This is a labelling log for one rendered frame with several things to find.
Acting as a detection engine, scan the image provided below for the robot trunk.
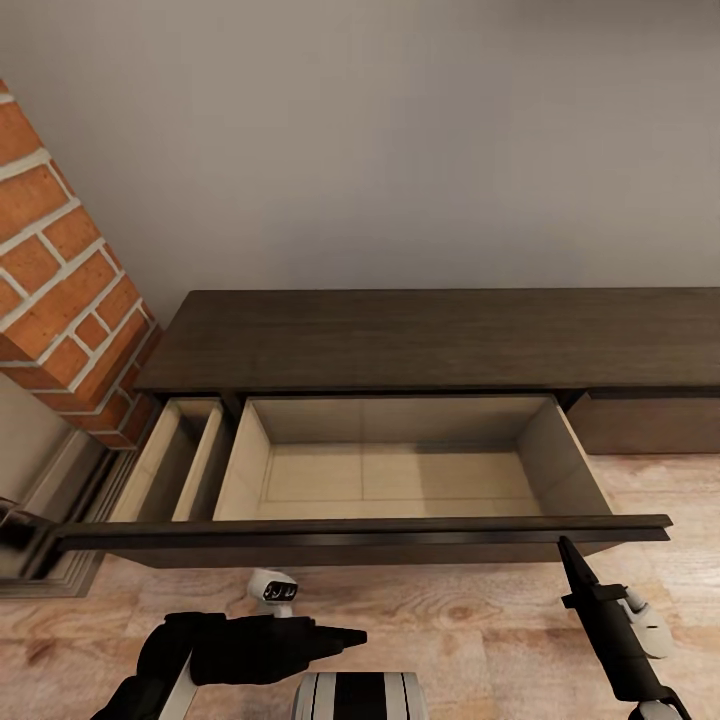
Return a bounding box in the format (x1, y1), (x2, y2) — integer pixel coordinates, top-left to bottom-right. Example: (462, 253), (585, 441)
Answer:
(291, 672), (429, 720)

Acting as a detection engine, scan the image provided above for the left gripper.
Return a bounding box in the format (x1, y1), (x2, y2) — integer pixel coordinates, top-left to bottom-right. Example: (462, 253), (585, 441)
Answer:
(220, 613), (367, 685)

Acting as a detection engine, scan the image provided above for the pillar candle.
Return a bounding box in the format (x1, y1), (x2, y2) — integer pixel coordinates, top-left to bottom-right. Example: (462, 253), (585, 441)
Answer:
(631, 609), (673, 659)

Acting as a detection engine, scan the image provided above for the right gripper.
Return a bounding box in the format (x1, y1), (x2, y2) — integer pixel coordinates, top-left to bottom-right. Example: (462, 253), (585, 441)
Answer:
(558, 535), (645, 663)

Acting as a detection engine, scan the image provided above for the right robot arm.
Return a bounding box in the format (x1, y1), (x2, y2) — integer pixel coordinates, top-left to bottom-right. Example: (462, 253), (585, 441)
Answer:
(558, 535), (691, 720)

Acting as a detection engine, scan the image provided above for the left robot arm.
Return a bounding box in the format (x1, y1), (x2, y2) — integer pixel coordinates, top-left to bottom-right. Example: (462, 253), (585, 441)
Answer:
(90, 569), (367, 720)

